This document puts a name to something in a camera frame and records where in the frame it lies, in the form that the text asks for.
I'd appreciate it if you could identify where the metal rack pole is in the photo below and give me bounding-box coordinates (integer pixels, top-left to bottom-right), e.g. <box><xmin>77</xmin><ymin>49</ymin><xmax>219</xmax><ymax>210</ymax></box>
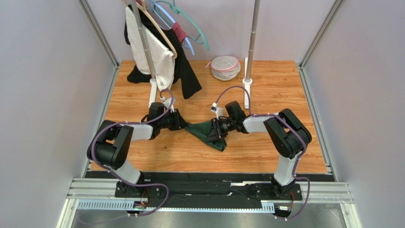
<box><xmin>245</xmin><ymin>0</ymin><xmax>260</xmax><ymax>83</ymax></box>
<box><xmin>131</xmin><ymin>0</ymin><xmax>156</xmax><ymax>84</ymax></box>

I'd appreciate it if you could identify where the white hanging towel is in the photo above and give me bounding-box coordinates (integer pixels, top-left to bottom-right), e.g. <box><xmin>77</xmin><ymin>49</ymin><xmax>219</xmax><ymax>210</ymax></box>
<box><xmin>124</xmin><ymin>5</ymin><xmax>175</xmax><ymax>90</ymax></box>

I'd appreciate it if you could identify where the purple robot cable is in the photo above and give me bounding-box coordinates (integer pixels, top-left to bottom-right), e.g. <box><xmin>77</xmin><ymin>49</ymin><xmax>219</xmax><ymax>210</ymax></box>
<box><xmin>215</xmin><ymin>85</ymin><xmax>311</xmax><ymax>221</ymax></box>
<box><xmin>90</xmin><ymin>88</ymin><xmax>176</xmax><ymax>219</ymax></box>

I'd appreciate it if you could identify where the black hanging garment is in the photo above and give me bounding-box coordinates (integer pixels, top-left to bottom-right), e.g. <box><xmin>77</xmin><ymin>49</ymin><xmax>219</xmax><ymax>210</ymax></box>
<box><xmin>124</xmin><ymin>6</ymin><xmax>203</xmax><ymax>100</ymax></box>

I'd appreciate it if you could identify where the left metal rack pole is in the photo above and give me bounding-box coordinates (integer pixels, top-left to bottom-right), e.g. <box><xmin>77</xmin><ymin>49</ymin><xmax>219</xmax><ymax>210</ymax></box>
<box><xmin>131</xmin><ymin>0</ymin><xmax>156</xmax><ymax>84</ymax></box>

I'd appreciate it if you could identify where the aluminium frame rail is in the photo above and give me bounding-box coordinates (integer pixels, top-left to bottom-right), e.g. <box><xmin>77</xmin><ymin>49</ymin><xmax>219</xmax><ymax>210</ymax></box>
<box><xmin>57</xmin><ymin>178</ymin><xmax>361</xmax><ymax>228</ymax></box>

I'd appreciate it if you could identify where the left white rack foot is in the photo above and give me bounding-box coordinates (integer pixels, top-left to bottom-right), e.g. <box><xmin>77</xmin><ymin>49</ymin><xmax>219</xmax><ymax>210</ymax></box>
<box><xmin>148</xmin><ymin>78</ymin><xmax>158</xmax><ymax>107</ymax></box>

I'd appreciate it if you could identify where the dark green cloth napkin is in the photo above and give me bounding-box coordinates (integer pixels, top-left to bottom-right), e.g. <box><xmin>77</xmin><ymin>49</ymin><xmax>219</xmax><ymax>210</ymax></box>
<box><xmin>185</xmin><ymin>121</ymin><xmax>227</xmax><ymax>152</ymax></box>

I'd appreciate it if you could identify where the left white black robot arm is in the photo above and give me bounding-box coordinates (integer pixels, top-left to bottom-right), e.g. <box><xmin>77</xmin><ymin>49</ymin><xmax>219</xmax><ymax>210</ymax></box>
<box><xmin>87</xmin><ymin>102</ymin><xmax>189</xmax><ymax>186</ymax></box>

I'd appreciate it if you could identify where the white mesh laundry bag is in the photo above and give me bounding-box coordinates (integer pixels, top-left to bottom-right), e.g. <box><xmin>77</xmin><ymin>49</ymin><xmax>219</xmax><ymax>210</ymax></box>
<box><xmin>205</xmin><ymin>56</ymin><xmax>241</xmax><ymax>81</ymax></box>

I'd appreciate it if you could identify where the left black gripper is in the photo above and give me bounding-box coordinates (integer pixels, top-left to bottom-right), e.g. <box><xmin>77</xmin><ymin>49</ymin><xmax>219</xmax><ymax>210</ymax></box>
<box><xmin>158</xmin><ymin>109</ymin><xmax>190</xmax><ymax>131</ymax></box>

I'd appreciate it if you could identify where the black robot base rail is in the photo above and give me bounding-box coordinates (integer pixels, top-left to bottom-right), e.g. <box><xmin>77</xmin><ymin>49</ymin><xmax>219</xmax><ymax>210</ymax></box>
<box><xmin>85</xmin><ymin>171</ymin><xmax>336</xmax><ymax>209</ymax></box>

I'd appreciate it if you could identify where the teal plastic hanger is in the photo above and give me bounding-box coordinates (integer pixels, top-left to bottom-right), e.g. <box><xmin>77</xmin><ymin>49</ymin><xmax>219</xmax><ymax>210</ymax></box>
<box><xmin>151</xmin><ymin>0</ymin><xmax>211</xmax><ymax>55</ymax></box>

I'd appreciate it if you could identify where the dark red hanging cloth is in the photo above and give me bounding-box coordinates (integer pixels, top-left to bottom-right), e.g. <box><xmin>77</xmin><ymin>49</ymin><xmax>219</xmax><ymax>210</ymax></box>
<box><xmin>172</xmin><ymin>22</ymin><xmax>187</xmax><ymax>44</ymax></box>

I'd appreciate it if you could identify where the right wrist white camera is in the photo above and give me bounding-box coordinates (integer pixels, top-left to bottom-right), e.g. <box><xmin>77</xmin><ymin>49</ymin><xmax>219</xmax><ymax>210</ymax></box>
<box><xmin>210</xmin><ymin>103</ymin><xmax>223</xmax><ymax>119</ymax></box>

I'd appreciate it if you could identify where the blue plastic hanger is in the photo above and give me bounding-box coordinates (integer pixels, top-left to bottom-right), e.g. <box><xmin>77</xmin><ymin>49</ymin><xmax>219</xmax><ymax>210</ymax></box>
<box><xmin>150</xmin><ymin>0</ymin><xmax>195</xmax><ymax>56</ymax></box>

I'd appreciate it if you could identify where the right metal rack pole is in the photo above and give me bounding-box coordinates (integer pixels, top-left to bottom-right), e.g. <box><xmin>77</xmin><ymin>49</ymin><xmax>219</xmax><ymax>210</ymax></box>
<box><xmin>245</xmin><ymin>0</ymin><xmax>260</xmax><ymax>83</ymax></box>

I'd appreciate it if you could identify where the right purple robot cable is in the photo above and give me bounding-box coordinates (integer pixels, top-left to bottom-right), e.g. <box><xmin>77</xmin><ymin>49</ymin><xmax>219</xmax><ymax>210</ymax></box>
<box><xmin>215</xmin><ymin>85</ymin><xmax>311</xmax><ymax>221</ymax></box>

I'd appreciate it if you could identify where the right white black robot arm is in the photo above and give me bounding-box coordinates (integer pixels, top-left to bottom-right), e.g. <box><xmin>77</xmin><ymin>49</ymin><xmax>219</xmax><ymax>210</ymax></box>
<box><xmin>204</xmin><ymin>101</ymin><xmax>312</xmax><ymax>187</ymax></box>

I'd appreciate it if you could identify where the right white rack foot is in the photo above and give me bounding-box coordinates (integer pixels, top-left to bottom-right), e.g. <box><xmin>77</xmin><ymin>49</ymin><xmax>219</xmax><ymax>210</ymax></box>
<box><xmin>242</xmin><ymin>57</ymin><xmax>253</xmax><ymax>109</ymax></box>

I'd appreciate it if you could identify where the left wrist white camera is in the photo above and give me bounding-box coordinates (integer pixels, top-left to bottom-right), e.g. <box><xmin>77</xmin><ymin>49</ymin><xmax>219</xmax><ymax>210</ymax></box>
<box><xmin>160</xmin><ymin>96</ymin><xmax>176</xmax><ymax>112</ymax></box>

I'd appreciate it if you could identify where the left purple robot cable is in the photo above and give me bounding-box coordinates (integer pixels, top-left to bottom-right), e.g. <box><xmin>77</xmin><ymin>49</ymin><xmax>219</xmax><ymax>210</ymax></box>
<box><xmin>90</xmin><ymin>88</ymin><xmax>176</xmax><ymax>219</ymax></box>

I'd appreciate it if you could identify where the wooden clothes hanger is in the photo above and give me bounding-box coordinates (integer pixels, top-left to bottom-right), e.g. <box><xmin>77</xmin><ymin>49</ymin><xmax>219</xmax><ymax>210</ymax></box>
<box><xmin>131</xmin><ymin>0</ymin><xmax>178</xmax><ymax>59</ymax></box>

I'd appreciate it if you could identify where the wrist white camera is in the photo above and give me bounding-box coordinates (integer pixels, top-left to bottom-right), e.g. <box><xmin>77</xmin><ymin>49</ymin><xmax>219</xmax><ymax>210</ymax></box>
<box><xmin>160</xmin><ymin>96</ymin><xmax>176</xmax><ymax>112</ymax></box>
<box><xmin>210</xmin><ymin>103</ymin><xmax>223</xmax><ymax>119</ymax></box>

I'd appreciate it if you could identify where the white rack foot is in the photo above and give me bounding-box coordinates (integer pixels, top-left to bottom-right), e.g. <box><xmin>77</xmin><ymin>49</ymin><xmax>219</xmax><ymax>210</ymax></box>
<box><xmin>242</xmin><ymin>57</ymin><xmax>253</xmax><ymax>109</ymax></box>
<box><xmin>148</xmin><ymin>78</ymin><xmax>158</xmax><ymax>107</ymax></box>

